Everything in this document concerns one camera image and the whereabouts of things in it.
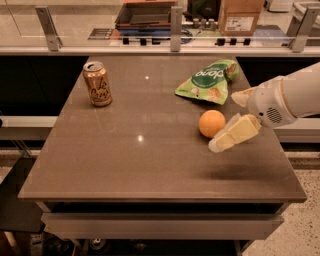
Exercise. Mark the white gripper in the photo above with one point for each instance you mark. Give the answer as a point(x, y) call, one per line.
point(266, 101)

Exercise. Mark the orange fruit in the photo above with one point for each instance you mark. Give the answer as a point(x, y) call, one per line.
point(211, 122)

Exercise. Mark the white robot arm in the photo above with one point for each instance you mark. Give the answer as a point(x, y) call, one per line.
point(302, 92)

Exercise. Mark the orange soda can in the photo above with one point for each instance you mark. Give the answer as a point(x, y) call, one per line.
point(96, 79)

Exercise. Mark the green snack bag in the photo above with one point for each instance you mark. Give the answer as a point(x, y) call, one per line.
point(210, 83)

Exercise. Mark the cardboard box with label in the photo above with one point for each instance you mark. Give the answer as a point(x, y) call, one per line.
point(239, 17)

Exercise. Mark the open dark tray box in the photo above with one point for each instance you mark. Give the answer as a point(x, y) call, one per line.
point(147, 13)

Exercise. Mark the grey table drawer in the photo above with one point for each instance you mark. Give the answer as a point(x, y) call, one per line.
point(162, 226)

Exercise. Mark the right metal rail bracket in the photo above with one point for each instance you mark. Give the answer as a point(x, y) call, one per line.
point(299, 42)

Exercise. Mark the metal rail bracket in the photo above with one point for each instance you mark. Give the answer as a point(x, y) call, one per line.
point(53, 41)
point(175, 28)
point(299, 42)

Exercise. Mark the middle metal rail bracket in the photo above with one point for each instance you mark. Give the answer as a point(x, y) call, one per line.
point(175, 28)

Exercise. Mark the left metal rail bracket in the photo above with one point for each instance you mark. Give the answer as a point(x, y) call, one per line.
point(53, 41)

